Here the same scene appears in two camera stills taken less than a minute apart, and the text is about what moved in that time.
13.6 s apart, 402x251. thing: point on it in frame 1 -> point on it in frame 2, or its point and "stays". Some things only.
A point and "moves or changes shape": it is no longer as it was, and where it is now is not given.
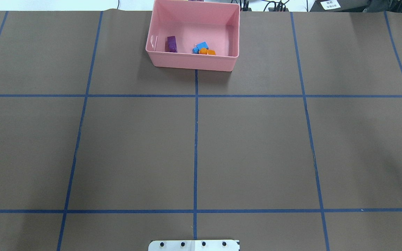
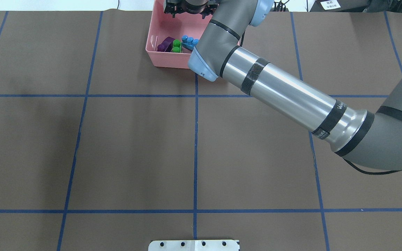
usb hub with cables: [280, 7] stays
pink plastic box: [193, 23] stays
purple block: [170, 44] moves or changes shape
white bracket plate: [194, 245] stays
